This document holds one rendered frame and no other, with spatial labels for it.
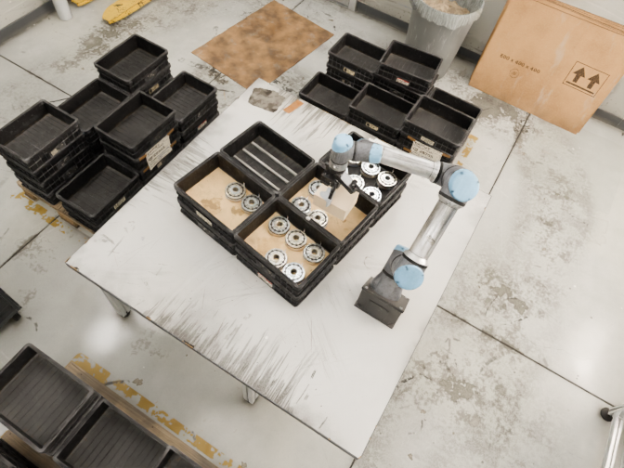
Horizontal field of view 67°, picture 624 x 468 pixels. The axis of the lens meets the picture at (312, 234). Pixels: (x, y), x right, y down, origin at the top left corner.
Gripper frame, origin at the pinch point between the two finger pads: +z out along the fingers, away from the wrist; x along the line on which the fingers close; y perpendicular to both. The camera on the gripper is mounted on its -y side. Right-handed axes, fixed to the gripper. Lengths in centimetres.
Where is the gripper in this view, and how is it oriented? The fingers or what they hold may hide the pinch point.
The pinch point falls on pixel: (335, 196)
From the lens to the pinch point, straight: 208.9
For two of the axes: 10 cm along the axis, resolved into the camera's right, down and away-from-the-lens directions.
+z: -0.9, 5.2, 8.5
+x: -5.2, 7.1, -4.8
